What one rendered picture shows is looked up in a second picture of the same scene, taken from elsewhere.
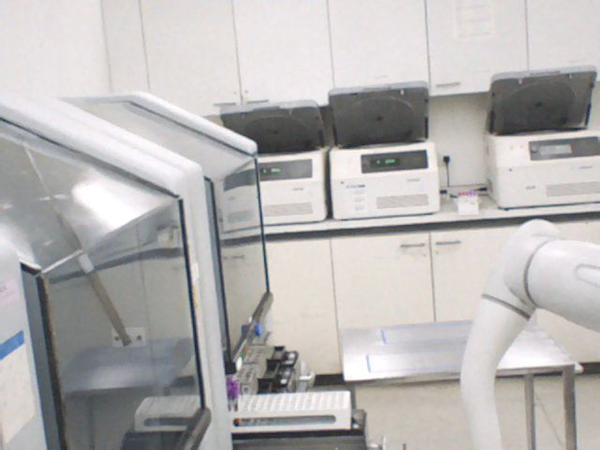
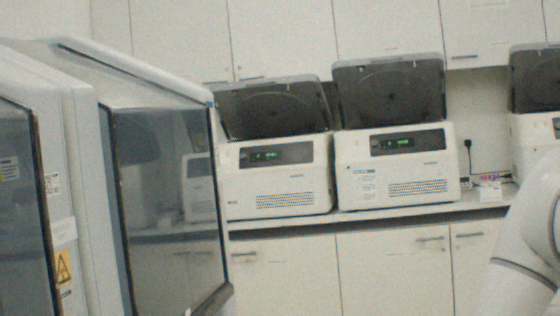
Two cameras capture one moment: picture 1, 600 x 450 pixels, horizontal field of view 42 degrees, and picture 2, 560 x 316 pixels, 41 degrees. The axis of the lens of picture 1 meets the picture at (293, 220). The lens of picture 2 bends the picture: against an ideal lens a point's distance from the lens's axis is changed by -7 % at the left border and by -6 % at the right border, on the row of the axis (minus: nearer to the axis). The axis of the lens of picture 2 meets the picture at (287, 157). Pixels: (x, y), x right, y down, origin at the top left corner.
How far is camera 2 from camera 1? 0.54 m
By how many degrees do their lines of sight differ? 6
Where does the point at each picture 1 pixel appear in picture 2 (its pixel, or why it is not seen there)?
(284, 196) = (281, 184)
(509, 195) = not seen: hidden behind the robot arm
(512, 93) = (532, 67)
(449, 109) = (468, 87)
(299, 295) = (300, 300)
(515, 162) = (539, 141)
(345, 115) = (352, 93)
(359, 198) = (368, 185)
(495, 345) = not seen: outside the picture
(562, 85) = not seen: outside the picture
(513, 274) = (534, 222)
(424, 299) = (443, 300)
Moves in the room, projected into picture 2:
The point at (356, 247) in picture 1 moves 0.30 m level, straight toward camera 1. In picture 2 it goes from (366, 243) to (365, 256)
